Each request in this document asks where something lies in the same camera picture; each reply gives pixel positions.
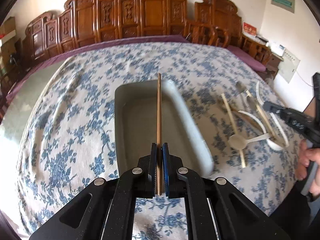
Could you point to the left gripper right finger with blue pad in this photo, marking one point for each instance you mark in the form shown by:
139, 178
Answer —
215, 209

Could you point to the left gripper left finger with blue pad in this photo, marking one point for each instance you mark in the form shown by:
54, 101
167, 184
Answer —
105, 209

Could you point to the light bamboo chopstick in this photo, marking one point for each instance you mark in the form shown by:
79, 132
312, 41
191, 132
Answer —
265, 119
241, 152

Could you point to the person's right hand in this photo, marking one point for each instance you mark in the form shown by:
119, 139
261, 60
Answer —
306, 155

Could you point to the steel spoon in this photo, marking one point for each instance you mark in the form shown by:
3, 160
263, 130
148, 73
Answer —
243, 92

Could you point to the wooden side table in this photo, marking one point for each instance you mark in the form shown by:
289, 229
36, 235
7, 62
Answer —
272, 66

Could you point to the blue floral tablecloth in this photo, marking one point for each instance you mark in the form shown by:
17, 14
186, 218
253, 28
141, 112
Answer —
97, 116

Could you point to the white box on side table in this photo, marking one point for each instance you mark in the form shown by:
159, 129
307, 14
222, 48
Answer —
276, 48

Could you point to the purple armchair cushion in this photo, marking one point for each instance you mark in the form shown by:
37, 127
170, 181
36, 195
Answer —
247, 59

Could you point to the grey metal tray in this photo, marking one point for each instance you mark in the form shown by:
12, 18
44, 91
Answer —
135, 121

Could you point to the red greeting card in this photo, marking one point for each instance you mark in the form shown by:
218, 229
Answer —
249, 29

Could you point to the carved wooden armchair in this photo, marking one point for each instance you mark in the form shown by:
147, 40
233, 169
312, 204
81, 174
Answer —
223, 14

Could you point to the lower cardboard box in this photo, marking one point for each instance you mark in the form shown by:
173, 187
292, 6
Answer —
9, 56

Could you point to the cardboard box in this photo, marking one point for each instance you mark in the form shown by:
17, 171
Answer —
8, 26
9, 56

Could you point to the long carved wooden sofa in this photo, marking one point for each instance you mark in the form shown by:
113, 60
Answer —
87, 22

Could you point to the top cardboard box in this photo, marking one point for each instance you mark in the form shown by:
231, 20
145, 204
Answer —
8, 26

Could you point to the white wall electrical box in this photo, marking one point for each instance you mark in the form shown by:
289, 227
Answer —
288, 65

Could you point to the grey wall panel green sign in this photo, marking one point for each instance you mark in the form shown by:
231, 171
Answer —
288, 5

